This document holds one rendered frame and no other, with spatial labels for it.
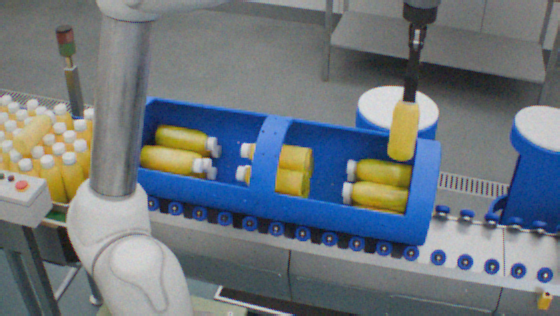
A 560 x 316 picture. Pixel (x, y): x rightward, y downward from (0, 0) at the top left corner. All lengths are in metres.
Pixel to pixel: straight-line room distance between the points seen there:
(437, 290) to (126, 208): 0.90
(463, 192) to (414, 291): 1.81
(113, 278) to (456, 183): 2.66
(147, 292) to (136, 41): 0.45
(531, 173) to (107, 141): 1.46
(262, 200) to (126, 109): 0.57
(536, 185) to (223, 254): 1.08
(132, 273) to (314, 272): 0.74
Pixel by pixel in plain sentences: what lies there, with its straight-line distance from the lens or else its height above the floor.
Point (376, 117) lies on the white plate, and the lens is 2.06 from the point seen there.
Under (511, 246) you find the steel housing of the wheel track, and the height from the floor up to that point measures 0.93.
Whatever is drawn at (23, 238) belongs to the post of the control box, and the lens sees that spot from 1.89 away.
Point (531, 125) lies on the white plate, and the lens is 2.19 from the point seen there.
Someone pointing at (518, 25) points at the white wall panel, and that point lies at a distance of 4.97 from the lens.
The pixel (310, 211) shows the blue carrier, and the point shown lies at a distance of 1.59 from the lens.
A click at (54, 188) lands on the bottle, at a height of 0.99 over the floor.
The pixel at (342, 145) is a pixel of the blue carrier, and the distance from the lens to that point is 1.78.
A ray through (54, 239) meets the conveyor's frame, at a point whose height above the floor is 0.84.
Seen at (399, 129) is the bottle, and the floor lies 1.33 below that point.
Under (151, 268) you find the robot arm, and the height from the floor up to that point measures 1.32.
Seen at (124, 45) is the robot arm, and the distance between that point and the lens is 1.11.
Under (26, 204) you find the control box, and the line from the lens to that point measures 1.71.
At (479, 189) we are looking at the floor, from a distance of 3.55.
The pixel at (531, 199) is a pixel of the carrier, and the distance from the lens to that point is 2.23.
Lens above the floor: 2.13
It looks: 36 degrees down
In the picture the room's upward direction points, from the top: 1 degrees clockwise
